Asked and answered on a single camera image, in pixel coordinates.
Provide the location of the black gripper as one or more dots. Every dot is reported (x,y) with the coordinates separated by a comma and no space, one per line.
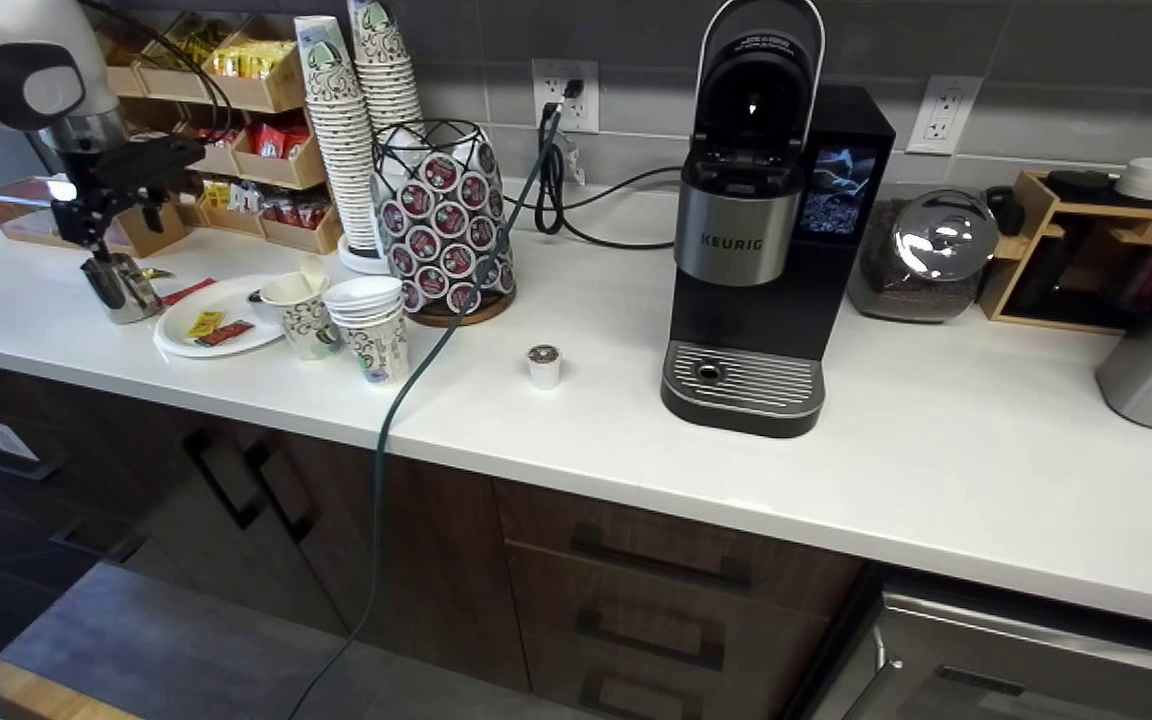
(130,172)

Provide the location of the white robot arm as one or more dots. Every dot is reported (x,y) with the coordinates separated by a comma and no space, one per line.
(2,42)

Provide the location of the loose red packet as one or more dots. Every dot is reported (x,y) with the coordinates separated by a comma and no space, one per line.
(186,289)

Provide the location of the low wooden packet box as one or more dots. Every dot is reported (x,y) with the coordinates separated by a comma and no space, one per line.
(16,222)

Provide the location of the white paper plate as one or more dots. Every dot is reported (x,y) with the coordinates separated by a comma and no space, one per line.
(182,336)

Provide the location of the yellow mustard packet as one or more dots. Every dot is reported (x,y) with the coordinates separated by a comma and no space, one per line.
(204,322)

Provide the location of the red ketchup packet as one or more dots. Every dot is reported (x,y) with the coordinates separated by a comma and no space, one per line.
(226,332)

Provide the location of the wooden condiment rack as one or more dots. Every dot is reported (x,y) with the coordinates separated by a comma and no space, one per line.
(277,170)

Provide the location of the white bowl with yellow item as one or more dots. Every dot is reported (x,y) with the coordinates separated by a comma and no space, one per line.
(302,317)

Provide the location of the tall paper cup stack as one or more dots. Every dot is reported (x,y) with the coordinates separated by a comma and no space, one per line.
(387,67)
(339,133)

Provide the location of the upright patterned paper cup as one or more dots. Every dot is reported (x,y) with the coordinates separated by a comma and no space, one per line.
(376,341)

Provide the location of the white coffee pod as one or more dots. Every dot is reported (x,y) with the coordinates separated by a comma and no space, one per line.
(546,360)

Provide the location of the light wooden edge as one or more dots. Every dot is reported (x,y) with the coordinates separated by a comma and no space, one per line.
(2,680)

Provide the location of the dark wood lower cabinet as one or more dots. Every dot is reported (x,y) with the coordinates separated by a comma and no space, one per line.
(456,562)

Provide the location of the black silver coffee machine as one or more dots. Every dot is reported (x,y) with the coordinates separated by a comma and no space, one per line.
(762,243)

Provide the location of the shiny silver lidded container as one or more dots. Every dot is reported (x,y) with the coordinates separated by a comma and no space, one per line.
(922,254)

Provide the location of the wooden countertop organizer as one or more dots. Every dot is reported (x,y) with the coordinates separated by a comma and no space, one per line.
(1043,213)

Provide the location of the stainless dishwasher front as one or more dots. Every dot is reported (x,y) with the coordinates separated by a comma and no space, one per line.
(1016,662)

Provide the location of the white wall outlet with plug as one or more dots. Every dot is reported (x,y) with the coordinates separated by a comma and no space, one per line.
(565,99)

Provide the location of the empty white wall outlet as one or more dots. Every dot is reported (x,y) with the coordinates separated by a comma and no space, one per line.
(941,114)

